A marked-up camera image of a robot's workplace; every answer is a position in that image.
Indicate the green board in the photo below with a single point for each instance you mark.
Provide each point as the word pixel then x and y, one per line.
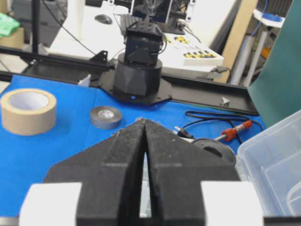
pixel 276 93

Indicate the beige packing tape roll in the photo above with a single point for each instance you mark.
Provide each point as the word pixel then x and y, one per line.
pixel 28 112

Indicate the green plastic bag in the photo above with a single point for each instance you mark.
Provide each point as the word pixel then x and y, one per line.
pixel 7 25

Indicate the red handled screwdriver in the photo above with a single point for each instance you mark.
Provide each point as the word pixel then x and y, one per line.
pixel 229 134

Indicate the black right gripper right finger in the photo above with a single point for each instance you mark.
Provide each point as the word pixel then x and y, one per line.
pixel 176 169

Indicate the clear plastic storage box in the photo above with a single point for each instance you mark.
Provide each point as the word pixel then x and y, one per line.
pixel 271 160

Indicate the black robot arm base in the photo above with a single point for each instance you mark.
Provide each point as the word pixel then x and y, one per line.
pixel 137 75

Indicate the black round disc object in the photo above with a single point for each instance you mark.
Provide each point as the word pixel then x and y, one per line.
pixel 217 148

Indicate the black computer mouse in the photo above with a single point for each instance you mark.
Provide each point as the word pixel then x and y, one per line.
pixel 104 19

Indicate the blue table mat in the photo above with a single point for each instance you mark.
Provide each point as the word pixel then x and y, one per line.
pixel 25 160

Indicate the white box with yellow parts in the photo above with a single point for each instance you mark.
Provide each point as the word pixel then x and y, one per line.
pixel 190 52

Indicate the black aluminium frame rail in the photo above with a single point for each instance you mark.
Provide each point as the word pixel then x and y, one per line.
pixel 180 89

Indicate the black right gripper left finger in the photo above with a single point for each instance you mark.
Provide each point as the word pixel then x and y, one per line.
pixel 111 176

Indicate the grey electrical tape roll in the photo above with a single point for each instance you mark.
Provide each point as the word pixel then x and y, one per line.
pixel 105 117

